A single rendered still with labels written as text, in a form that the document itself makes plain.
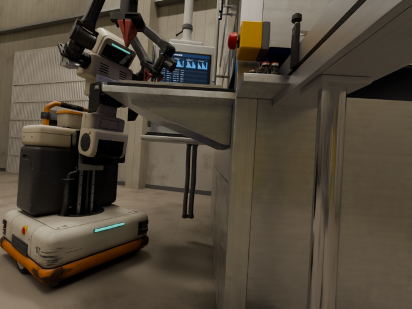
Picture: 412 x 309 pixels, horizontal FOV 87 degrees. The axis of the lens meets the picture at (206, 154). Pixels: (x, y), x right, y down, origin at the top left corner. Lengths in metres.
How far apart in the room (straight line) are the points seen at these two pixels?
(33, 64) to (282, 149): 6.99
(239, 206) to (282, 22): 0.55
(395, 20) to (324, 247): 0.36
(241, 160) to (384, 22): 0.43
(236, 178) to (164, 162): 3.71
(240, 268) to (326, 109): 0.48
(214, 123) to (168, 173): 3.56
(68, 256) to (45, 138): 0.67
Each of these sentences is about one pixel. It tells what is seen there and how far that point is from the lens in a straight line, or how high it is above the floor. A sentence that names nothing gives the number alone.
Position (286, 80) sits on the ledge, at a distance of 0.55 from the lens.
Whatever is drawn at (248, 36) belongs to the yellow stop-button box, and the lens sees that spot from 0.62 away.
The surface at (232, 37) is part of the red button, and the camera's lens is 0.64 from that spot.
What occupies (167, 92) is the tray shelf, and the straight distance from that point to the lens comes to 0.68.
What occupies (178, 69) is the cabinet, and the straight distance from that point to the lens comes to 1.78.
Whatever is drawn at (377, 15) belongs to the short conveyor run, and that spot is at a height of 0.85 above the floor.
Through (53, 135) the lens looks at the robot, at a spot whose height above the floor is 0.75.
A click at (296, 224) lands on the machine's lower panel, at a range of 0.70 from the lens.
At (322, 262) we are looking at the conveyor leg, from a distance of 0.50.
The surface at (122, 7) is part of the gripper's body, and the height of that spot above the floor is 1.16.
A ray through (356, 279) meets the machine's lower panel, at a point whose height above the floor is 0.36.
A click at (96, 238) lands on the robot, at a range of 1.39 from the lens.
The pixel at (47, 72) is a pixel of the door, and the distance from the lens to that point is 6.82.
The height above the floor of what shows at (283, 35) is 1.05.
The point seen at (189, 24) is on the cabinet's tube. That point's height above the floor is 1.72.
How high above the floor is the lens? 0.68
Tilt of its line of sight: 1 degrees up
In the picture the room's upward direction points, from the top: 4 degrees clockwise
